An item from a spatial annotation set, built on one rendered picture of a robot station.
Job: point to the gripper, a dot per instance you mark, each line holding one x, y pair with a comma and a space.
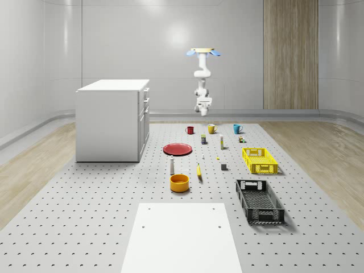
205, 99

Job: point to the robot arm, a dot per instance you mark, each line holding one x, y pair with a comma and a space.
202, 74

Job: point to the yellow mug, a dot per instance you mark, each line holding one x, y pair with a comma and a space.
211, 129

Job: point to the red mug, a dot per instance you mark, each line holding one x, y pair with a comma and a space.
190, 130

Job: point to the dark flat-sided can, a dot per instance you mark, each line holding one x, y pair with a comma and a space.
203, 139

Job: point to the blue mug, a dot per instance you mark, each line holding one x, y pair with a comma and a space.
236, 129

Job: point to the puzzle cube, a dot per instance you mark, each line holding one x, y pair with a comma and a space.
241, 139

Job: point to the red plate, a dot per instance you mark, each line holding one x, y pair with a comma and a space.
177, 149

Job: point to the grey cube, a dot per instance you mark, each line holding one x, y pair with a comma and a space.
224, 167

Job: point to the banana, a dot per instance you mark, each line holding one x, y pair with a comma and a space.
199, 172

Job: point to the white bottle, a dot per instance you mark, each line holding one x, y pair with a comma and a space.
172, 166

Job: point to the yellow bowl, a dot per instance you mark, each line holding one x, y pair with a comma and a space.
179, 186

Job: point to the yellow basket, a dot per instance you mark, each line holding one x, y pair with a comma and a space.
266, 167

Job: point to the white cabinet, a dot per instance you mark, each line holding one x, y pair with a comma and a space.
108, 125

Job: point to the dark grey basket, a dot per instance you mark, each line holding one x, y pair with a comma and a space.
266, 217

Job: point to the white board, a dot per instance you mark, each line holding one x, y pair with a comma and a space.
182, 241

